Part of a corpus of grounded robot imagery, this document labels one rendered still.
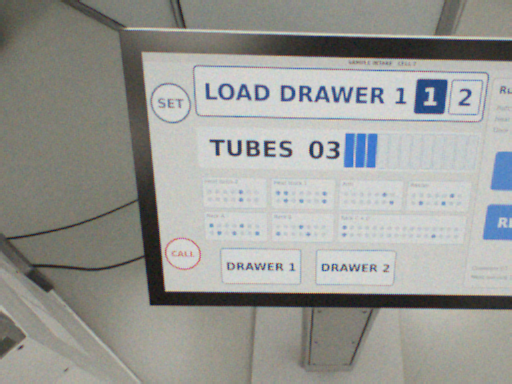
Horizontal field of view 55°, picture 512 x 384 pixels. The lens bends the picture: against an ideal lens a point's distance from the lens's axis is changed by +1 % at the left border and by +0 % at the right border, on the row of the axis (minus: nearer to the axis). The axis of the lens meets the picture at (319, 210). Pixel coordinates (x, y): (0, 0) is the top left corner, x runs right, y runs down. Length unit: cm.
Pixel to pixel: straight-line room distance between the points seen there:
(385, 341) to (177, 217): 110
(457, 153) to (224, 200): 26
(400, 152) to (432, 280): 16
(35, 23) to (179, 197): 215
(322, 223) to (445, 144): 16
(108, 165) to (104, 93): 37
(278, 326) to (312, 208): 104
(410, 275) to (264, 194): 20
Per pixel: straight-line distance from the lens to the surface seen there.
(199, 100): 53
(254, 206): 54
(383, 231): 56
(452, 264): 59
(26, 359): 72
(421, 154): 54
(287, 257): 57
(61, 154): 210
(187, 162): 54
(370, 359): 154
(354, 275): 58
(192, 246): 58
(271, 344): 155
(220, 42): 52
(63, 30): 258
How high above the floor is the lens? 153
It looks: 60 degrees down
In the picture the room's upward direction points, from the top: 4 degrees clockwise
